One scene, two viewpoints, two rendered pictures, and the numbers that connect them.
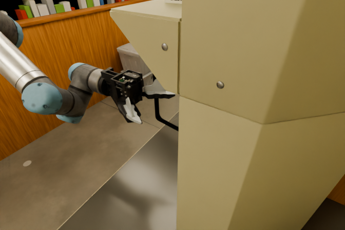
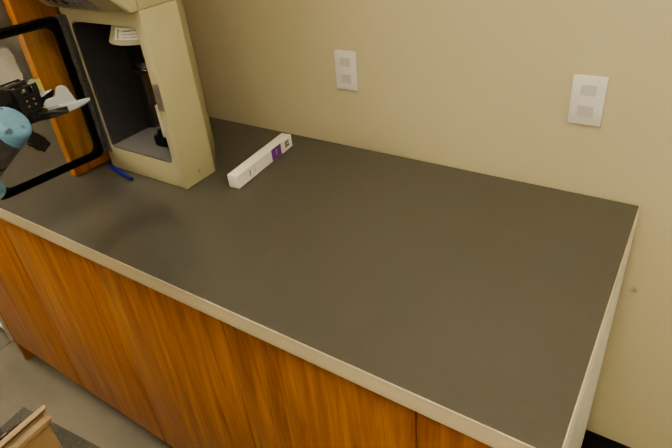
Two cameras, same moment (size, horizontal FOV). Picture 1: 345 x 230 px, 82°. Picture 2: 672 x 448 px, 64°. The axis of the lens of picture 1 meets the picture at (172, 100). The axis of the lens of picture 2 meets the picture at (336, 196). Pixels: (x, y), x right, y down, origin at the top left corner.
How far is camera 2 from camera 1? 1.27 m
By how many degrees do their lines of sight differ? 71
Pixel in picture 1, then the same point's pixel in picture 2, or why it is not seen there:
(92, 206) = (119, 250)
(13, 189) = not seen: outside the picture
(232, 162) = (177, 34)
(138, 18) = not seen: outside the picture
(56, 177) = not seen: outside the picture
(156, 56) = not seen: outside the picture
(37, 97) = (16, 118)
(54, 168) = not seen: outside the picture
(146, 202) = (137, 210)
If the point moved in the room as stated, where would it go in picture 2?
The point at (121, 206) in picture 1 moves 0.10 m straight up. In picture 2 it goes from (132, 227) to (120, 192)
